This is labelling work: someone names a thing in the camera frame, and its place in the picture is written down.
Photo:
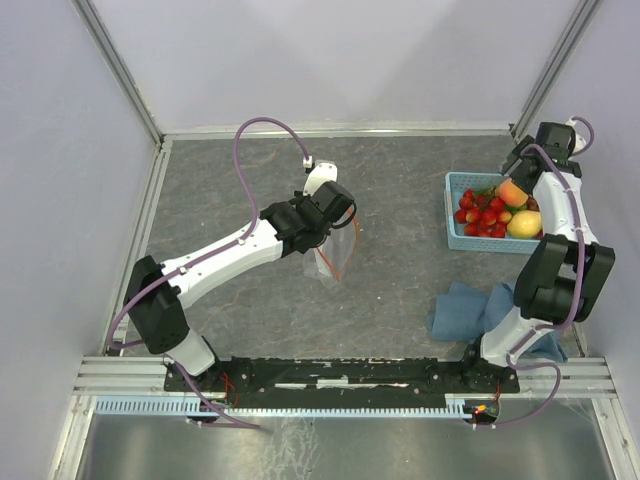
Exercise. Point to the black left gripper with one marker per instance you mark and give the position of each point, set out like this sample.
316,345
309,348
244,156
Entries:
300,198

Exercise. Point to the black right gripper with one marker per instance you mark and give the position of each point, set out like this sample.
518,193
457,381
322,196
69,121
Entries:
523,152

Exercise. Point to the clear zip bag orange zipper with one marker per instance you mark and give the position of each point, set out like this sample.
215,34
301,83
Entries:
328,262

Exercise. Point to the orange peach fruit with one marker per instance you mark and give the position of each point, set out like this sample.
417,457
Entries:
511,194

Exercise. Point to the yellow mango fruit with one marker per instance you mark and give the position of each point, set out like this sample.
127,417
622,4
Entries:
525,224

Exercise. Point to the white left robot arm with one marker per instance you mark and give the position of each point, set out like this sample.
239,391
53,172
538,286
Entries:
159,292

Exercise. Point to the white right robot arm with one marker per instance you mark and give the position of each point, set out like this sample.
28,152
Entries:
565,274

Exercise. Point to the red cherry bunch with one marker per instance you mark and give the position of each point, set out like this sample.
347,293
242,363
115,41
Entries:
483,213

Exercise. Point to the light blue plastic basket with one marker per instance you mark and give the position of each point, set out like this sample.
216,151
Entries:
456,183

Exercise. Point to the blue cloth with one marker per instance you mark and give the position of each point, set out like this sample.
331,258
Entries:
465,314

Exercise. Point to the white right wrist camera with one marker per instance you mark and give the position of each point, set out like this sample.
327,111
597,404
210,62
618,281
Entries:
579,143

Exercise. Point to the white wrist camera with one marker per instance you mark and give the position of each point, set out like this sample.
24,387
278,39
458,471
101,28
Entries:
318,173
579,143

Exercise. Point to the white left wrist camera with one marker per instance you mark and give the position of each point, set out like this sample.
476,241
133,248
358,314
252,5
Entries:
318,173

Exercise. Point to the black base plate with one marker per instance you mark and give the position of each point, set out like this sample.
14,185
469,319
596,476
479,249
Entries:
351,383

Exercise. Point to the aluminium frame rail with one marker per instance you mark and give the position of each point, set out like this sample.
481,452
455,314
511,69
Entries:
120,376

